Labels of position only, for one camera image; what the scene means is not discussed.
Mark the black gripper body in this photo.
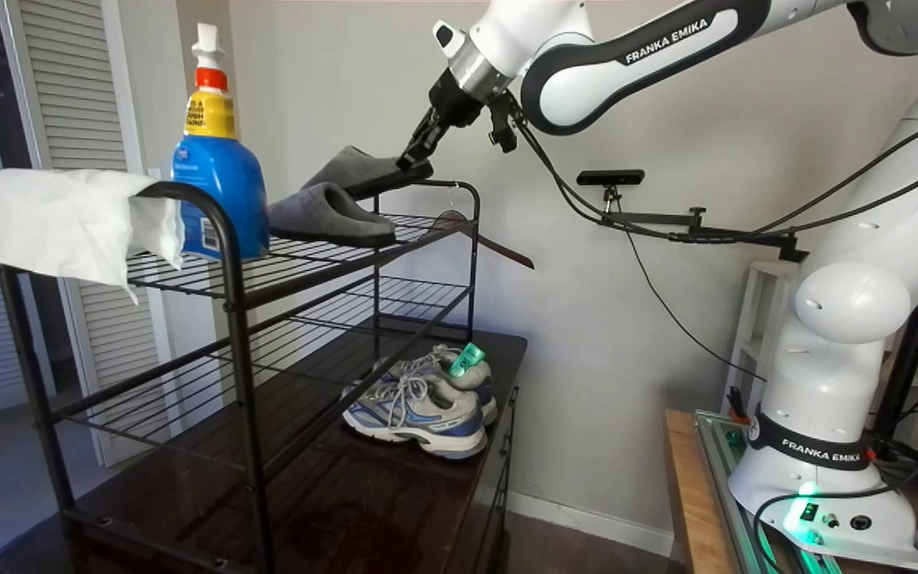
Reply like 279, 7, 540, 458
421, 67, 488, 136

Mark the grey bed slipper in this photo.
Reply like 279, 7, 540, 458
264, 183, 397, 250
302, 142, 436, 203

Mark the black metal shoe rack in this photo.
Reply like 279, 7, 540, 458
0, 173, 485, 574

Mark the blue spray bottle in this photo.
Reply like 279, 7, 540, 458
167, 18, 269, 264

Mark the green clip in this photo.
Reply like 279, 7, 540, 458
447, 341, 488, 387

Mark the grey blue sneaker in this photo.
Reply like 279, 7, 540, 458
376, 341, 500, 427
340, 369, 492, 462

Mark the white folded cloth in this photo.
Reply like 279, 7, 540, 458
0, 166, 186, 303

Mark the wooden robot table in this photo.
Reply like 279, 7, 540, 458
664, 408, 743, 574

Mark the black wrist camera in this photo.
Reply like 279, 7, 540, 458
485, 93, 522, 153

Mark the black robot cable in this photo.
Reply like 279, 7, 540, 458
509, 105, 918, 242

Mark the black stereo camera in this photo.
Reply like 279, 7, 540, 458
573, 166, 648, 190

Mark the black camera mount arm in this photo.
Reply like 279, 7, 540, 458
597, 186, 809, 264

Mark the thin black camera cable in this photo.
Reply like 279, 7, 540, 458
616, 221, 772, 387

